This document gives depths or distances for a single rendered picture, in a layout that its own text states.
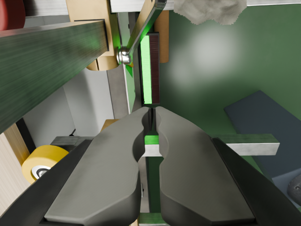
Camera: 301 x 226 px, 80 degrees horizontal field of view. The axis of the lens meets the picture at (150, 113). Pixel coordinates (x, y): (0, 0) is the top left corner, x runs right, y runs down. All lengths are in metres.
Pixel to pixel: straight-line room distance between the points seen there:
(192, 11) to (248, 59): 1.04
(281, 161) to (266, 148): 0.54
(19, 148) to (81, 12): 0.24
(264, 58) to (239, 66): 0.14
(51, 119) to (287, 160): 0.88
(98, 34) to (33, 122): 0.31
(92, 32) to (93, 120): 0.44
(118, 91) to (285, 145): 0.78
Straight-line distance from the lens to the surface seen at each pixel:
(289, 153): 0.97
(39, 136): 0.50
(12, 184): 0.43
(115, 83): 0.45
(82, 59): 0.17
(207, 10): 0.25
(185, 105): 1.27
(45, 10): 0.29
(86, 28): 0.19
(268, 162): 0.95
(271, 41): 1.30
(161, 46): 1.05
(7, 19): 0.26
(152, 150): 0.36
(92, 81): 0.56
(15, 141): 0.37
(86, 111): 0.61
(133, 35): 0.18
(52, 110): 0.55
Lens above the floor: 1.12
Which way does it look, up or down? 61 degrees down
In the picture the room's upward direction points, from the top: 176 degrees counter-clockwise
